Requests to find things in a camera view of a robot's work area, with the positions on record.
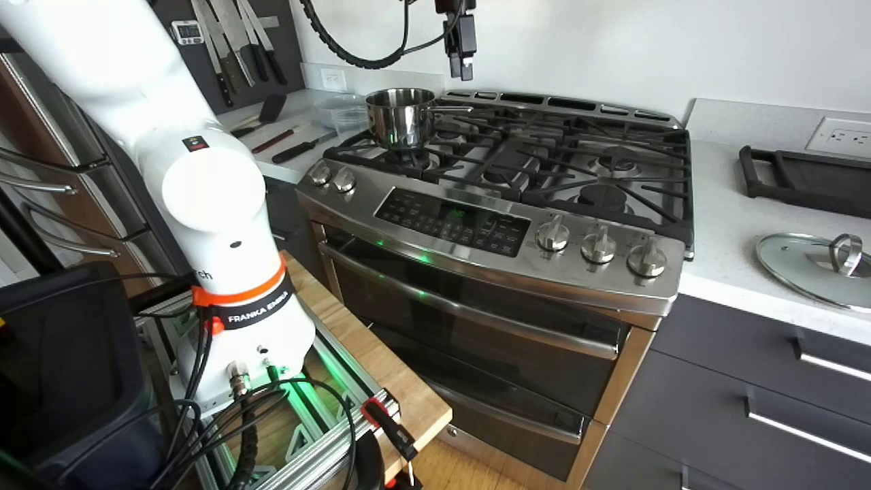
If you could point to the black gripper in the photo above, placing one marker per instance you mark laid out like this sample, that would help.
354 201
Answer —
460 31

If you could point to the silver pot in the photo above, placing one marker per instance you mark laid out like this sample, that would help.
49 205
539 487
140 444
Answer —
399 124

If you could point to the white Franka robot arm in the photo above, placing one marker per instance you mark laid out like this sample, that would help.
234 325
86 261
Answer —
207 180

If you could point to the glass pot lid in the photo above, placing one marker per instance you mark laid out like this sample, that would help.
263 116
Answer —
799 267

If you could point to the black stove grate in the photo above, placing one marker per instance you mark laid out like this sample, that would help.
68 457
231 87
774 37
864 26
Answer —
506 159

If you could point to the black oven control panel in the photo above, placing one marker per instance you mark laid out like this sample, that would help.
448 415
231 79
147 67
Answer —
453 222

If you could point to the silver stove knob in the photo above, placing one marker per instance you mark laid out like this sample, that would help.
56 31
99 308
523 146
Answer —
318 171
343 180
597 245
552 234
646 260

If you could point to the steel knife on rack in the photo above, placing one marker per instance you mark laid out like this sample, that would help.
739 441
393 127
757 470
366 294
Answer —
238 41
214 50
263 37

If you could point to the stainless steel gas range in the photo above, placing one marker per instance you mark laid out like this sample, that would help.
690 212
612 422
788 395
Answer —
471 301

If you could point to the small white tag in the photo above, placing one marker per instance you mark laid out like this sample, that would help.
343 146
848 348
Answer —
188 33

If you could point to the wooden board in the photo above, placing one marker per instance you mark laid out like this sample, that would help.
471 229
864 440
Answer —
399 381

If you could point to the red and black clamp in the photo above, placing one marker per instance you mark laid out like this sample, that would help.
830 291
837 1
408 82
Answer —
391 425

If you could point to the shallow dark grey drawer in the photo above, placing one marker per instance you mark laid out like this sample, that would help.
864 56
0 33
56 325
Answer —
725 348

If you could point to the deep dark grey drawer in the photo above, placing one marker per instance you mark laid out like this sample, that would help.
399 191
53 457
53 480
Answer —
671 425

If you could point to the wooden drawer unit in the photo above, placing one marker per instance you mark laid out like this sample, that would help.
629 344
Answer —
56 180

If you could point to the black bin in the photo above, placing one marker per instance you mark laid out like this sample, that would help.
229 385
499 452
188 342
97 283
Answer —
71 381

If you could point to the white double wall outlet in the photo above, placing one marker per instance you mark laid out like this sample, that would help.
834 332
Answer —
840 136

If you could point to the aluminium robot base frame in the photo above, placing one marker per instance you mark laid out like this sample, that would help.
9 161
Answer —
308 452

